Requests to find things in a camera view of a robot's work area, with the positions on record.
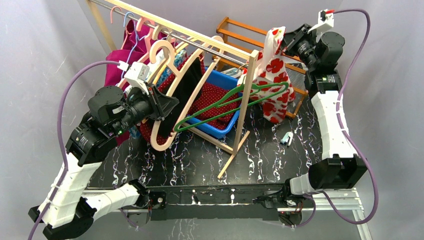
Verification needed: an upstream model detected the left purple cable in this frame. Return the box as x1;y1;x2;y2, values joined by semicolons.
27;60;122;240

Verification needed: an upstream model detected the black base frame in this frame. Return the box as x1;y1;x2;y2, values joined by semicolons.
92;180;319;229

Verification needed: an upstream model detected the red polka dot skirt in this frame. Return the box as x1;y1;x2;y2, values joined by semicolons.
188;82;241;130

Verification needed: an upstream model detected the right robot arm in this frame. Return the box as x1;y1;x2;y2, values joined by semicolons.
281;24;367;207

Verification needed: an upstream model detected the blue plastic bin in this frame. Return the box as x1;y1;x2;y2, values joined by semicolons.
186;67;242;139

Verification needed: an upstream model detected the black garment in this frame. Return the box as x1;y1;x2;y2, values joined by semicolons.
158;57;203;138

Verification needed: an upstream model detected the wooden clothes rack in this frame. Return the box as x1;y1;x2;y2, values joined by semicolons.
94;0;259;179

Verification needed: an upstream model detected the orange wooden shoe rack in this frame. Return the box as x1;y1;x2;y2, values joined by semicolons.
216;16;308;119

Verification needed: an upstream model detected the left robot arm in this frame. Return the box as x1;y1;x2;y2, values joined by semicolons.
28;84;179;240

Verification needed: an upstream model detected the green velvet hanger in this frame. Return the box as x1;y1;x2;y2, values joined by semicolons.
173;82;290;133

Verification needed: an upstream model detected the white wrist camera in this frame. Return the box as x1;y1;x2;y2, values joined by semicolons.
308;9;335;35
116;61;150;95

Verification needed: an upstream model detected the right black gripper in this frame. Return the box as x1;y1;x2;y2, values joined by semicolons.
272;23;319;71

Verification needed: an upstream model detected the cream wooden hanger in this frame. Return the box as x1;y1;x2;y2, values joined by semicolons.
145;35;226;153

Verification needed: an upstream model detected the white red poppy garment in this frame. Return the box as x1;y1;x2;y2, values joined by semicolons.
250;26;295;124

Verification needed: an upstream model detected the magenta garment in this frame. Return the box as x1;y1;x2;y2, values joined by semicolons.
104;20;152;146

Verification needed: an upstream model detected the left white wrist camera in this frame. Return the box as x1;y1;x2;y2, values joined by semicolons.
116;61;150;95

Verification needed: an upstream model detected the white plastic clip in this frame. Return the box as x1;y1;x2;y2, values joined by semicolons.
280;131;294;148

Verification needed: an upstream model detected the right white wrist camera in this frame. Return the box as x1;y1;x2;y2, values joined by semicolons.
308;9;335;35

